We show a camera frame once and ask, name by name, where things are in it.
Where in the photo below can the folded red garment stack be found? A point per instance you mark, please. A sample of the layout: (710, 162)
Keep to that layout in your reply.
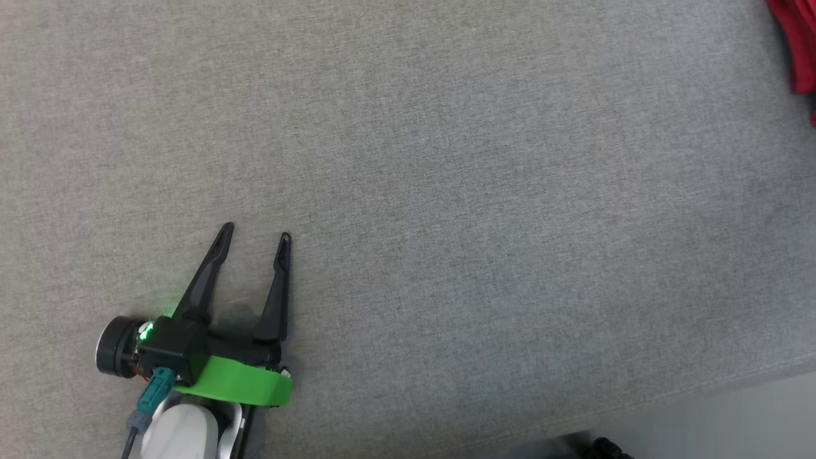
(803, 51)

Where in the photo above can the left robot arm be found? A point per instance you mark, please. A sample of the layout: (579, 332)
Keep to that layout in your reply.
(185, 430)

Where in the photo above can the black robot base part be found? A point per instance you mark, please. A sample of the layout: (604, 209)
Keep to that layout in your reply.
(609, 448)

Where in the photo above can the grey fabric sofa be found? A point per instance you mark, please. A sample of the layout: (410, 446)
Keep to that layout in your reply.
(478, 191)

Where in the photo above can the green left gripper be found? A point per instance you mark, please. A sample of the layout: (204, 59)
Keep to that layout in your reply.
(242, 382)

